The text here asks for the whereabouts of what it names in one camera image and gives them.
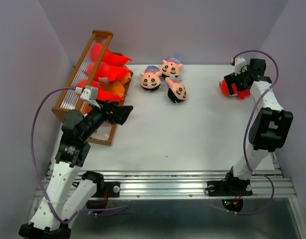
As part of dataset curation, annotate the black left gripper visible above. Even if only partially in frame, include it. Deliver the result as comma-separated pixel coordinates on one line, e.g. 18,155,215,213
82,98,134,139

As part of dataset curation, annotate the red shark plush back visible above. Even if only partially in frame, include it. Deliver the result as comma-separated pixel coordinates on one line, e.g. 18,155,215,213
219,79,251,100

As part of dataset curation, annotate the red shark plush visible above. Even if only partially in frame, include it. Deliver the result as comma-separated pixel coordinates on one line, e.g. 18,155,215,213
219,79,251,100
91,81,125,102
89,43,132,67
93,62,131,82

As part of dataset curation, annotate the orange shark plush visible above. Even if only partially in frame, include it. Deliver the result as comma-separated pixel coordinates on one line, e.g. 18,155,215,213
119,65,134,85
99,81,125,98

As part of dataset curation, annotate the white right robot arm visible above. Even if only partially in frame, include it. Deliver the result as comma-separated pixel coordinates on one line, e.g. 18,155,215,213
220,57,294,194

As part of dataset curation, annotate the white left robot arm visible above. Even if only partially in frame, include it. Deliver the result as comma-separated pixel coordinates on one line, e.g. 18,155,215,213
19,102,134,239

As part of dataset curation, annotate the wooden toy shelf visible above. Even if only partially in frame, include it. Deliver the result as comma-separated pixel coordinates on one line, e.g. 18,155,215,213
51,29,134,146

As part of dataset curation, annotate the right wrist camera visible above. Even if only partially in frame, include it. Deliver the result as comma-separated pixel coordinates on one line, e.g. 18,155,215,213
230,57,248,75

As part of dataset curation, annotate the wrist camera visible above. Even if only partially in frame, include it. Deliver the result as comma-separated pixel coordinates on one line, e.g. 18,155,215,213
75,85,100,108
230,57,248,75

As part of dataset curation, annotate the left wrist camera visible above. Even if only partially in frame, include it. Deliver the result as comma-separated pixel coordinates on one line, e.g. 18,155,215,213
75,85,100,108

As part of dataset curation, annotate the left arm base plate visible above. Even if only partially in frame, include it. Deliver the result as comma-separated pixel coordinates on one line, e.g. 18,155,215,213
91,181,121,198

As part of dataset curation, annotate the aluminium frame rail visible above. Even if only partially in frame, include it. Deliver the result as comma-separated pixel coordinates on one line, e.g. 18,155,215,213
34,170,299,201

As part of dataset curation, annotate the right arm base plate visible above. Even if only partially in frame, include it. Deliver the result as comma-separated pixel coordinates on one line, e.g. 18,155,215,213
204,180,253,197

